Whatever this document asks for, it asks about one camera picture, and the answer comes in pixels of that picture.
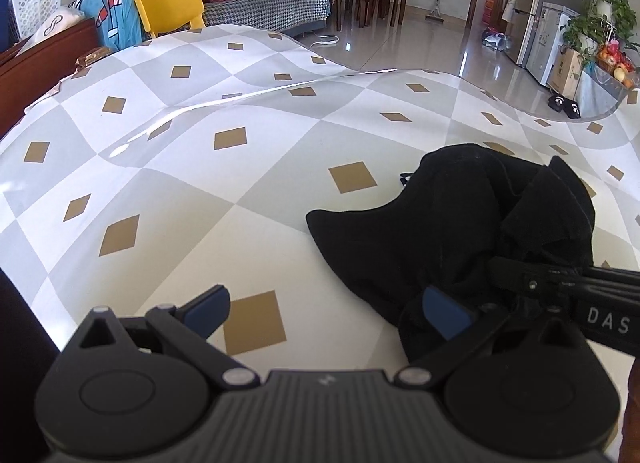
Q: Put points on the black slipper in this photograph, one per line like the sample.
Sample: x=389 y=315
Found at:
x=556 y=103
x=571 y=109

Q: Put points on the white power strip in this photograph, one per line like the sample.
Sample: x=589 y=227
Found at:
x=327 y=41

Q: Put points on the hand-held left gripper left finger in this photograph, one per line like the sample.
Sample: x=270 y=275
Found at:
x=207 y=313

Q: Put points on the person's right forearm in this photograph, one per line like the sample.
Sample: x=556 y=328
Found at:
x=632 y=413

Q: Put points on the cardboard box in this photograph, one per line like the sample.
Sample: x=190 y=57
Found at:
x=565 y=70

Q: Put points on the potted green plant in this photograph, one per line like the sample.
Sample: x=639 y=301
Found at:
x=607 y=8

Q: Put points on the white freezer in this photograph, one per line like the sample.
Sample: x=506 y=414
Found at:
x=550 y=43

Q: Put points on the fruit basket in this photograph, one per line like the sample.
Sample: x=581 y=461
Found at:
x=617 y=63

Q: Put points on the brown wrapped packet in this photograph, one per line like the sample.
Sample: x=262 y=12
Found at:
x=92 y=57

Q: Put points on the black t-shirt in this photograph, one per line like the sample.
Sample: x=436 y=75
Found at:
x=425 y=223

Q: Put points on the white printed pillow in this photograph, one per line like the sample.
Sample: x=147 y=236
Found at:
x=52 y=25

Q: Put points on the blue cartoon blanket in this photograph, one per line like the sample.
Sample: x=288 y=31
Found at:
x=112 y=18

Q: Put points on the checkered tablecloth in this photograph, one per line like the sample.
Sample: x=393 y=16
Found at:
x=200 y=168

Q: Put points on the blue plastic bin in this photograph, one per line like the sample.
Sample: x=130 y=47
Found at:
x=4 y=18

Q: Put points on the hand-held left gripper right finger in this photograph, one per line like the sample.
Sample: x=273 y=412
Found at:
x=445 y=315

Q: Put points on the person's dark clothing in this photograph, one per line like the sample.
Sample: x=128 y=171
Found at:
x=20 y=368

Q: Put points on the white plastic bag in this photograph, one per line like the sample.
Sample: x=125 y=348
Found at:
x=494 y=40

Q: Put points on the yellow plastic chair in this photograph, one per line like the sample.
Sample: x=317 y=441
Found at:
x=167 y=3

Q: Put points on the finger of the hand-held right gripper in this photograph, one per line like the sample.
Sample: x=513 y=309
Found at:
x=532 y=280

